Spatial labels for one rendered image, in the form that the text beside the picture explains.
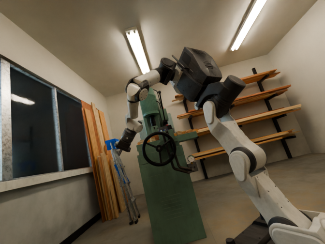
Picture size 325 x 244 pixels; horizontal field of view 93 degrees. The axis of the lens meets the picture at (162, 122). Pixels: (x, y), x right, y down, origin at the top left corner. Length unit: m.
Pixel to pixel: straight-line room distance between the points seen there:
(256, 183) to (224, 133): 0.30
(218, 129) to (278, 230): 0.52
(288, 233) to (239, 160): 0.33
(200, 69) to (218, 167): 3.28
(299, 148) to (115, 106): 4.70
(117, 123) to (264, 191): 3.80
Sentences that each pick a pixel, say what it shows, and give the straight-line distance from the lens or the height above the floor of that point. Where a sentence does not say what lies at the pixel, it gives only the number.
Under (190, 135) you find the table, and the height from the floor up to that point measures 0.87.
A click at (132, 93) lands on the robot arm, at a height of 1.13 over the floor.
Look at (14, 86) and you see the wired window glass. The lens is 2.45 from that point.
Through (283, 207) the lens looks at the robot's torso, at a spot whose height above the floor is 0.38.
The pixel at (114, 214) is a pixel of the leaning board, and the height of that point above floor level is 0.06.
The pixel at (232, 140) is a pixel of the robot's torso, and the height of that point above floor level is 0.73.
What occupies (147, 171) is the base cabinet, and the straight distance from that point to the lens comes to 1.49.
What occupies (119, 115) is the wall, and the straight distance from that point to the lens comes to 4.33.
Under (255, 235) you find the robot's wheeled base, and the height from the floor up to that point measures 0.19.
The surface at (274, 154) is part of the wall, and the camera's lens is 4.58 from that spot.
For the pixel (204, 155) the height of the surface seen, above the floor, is 0.55.
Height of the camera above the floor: 0.74
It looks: 12 degrees up
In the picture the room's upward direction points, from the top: 14 degrees counter-clockwise
